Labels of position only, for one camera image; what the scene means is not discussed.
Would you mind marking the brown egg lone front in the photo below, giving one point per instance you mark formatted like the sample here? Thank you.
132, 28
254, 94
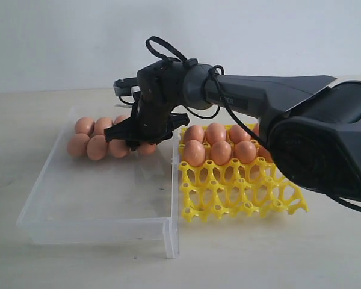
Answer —
220, 153

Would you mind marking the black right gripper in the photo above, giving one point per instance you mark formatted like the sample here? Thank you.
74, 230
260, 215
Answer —
153, 121

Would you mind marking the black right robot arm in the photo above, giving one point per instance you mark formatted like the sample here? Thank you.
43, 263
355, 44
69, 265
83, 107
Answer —
311, 125

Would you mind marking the clear plastic tray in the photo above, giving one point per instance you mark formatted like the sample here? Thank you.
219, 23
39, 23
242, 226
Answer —
80, 201

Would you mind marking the brown egg slot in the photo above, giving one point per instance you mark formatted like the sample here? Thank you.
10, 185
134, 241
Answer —
194, 132
237, 134
215, 132

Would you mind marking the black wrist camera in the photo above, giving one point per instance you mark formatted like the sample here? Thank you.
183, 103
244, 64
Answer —
124, 86

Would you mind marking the brown egg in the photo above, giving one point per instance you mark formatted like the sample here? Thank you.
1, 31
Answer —
77, 145
264, 153
146, 149
84, 125
118, 148
101, 124
120, 118
97, 148
245, 151
255, 130
194, 153

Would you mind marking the yellow plastic egg tray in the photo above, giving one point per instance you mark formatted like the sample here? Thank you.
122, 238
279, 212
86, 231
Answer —
235, 188

